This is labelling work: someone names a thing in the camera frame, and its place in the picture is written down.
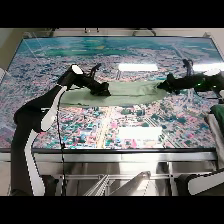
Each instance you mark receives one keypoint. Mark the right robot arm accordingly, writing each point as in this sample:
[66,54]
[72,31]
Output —
[206,181]

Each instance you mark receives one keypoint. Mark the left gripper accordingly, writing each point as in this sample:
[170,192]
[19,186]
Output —
[100,89]

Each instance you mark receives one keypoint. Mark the grey garment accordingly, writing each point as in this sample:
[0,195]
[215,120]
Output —
[216,140]

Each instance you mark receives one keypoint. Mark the dark green garment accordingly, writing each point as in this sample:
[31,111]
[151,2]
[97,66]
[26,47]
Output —
[219,115]

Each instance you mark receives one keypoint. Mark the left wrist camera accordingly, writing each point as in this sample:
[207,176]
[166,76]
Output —
[95,69]

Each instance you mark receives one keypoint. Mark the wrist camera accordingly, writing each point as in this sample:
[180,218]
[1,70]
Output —
[188,65]
[95,69]

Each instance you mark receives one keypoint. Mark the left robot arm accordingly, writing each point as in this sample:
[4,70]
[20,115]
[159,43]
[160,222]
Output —
[23,133]

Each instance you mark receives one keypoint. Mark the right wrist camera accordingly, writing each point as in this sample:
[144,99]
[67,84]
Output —
[188,65]

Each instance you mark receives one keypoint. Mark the olive green shirt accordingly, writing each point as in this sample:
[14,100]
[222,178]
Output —
[133,93]

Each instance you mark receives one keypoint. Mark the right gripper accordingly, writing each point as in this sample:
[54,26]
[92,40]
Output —
[169,83]

